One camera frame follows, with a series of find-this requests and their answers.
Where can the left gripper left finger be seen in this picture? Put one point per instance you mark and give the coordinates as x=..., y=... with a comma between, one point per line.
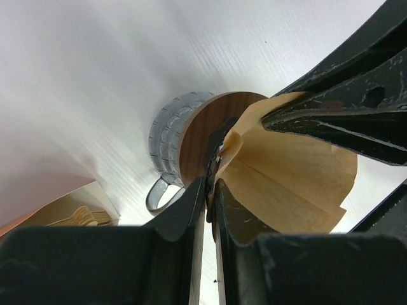
x=157, y=263

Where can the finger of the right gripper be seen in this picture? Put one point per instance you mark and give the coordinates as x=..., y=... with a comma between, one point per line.
x=356, y=97
x=389, y=217

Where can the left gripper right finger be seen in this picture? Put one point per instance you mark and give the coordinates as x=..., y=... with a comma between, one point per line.
x=256, y=265

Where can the brown paper coffee filter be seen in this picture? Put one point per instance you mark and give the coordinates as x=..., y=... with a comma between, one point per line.
x=293, y=183

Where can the grey glass coffee server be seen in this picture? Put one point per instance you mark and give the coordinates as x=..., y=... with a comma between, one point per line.
x=165, y=139

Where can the orange coffee filter packet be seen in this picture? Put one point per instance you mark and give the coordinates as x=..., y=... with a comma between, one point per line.
x=85, y=206

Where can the blue glass ribbed dripper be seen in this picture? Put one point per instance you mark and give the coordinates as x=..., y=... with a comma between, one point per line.
x=213, y=167

